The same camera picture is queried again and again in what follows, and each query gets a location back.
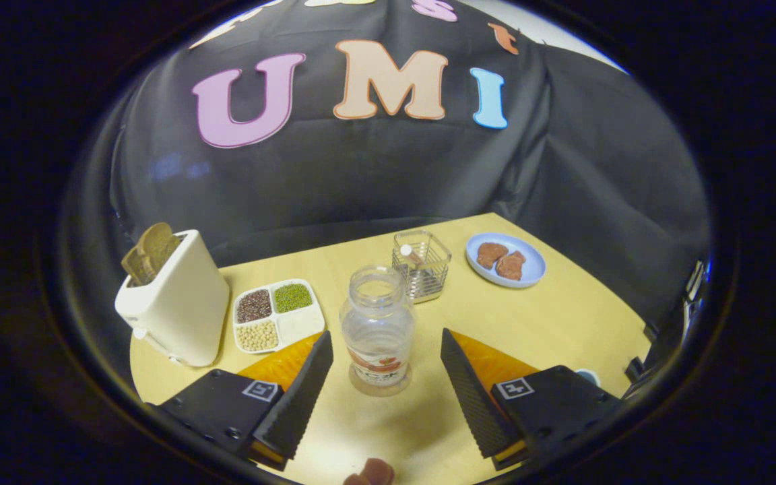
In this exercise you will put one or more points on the small white-tipped item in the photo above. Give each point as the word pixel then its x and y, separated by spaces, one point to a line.
pixel 406 250

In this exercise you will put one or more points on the wooden table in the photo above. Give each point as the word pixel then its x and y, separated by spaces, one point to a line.
pixel 563 323

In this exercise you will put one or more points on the green beans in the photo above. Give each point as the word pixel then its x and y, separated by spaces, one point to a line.
pixel 292 298

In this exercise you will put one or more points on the white cup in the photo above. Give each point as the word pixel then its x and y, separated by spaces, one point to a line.
pixel 590 376

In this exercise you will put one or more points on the beige soybeans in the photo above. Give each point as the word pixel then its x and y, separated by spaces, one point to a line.
pixel 257 335

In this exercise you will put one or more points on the dark metal frame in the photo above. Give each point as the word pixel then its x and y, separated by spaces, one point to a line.
pixel 671 337

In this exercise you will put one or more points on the white divided tray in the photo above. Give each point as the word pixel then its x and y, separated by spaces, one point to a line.
pixel 302 327

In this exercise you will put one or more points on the light blue plate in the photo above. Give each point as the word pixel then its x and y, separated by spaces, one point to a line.
pixel 533 269

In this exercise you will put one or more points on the large toast slice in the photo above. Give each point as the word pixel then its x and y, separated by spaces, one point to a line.
pixel 159 246

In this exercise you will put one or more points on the brown beans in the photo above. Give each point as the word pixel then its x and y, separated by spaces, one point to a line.
pixel 254 306

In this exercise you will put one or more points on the white toaster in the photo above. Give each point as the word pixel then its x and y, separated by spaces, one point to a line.
pixel 179 310

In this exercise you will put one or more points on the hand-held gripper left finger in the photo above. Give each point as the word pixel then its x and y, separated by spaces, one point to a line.
pixel 297 397

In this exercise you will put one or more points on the clear plastic juice bottle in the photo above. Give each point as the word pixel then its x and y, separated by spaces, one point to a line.
pixel 378 327

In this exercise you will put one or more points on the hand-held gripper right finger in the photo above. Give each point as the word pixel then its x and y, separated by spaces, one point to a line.
pixel 472 391

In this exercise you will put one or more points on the small toast slice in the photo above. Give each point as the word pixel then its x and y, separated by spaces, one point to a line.
pixel 133 266

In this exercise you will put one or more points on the brown meat piece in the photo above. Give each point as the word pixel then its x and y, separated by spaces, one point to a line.
pixel 491 254
pixel 511 266

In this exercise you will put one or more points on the black backdrop cloth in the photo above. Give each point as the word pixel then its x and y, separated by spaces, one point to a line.
pixel 361 182

